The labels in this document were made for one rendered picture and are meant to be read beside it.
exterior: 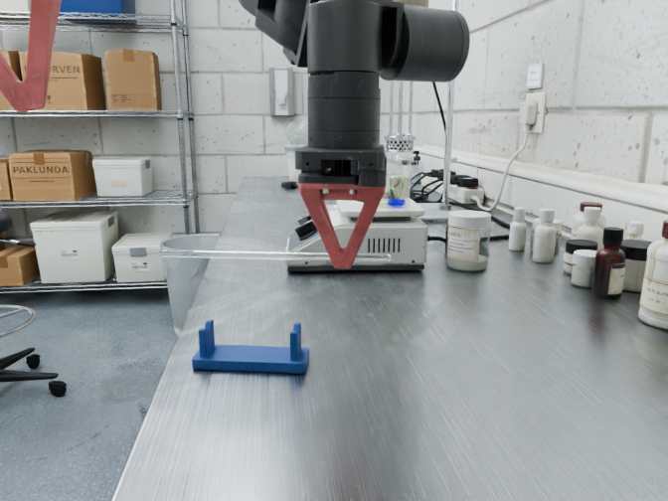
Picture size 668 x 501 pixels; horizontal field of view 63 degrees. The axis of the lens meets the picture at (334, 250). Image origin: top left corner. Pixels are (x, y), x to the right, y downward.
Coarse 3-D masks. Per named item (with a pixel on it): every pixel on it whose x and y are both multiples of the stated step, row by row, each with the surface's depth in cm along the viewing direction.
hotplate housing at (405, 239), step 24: (336, 216) 82; (288, 240) 86; (312, 240) 76; (384, 240) 76; (408, 240) 76; (288, 264) 76; (312, 264) 77; (360, 264) 77; (384, 264) 77; (408, 264) 77
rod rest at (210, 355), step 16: (208, 320) 49; (208, 336) 48; (208, 352) 48; (224, 352) 49; (240, 352) 49; (256, 352) 49; (272, 352) 49; (288, 352) 49; (304, 352) 49; (208, 368) 47; (224, 368) 47; (240, 368) 47; (256, 368) 47; (272, 368) 47; (288, 368) 47; (304, 368) 47
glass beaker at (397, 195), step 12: (396, 156) 81; (396, 168) 76; (408, 168) 76; (396, 180) 76; (408, 180) 77; (396, 192) 76; (408, 192) 77; (384, 204) 77; (396, 204) 77; (408, 204) 78
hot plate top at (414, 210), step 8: (344, 208) 77; (352, 208) 77; (360, 208) 77; (384, 208) 77; (400, 208) 77; (408, 208) 77; (416, 208) 77; (344, 216) 75; (352, 216) 75; (376, 216) 75; (384, 216) 75; (392, 216) 75; (400, 216) 76; (408, 216) 76; (416, 216) 76
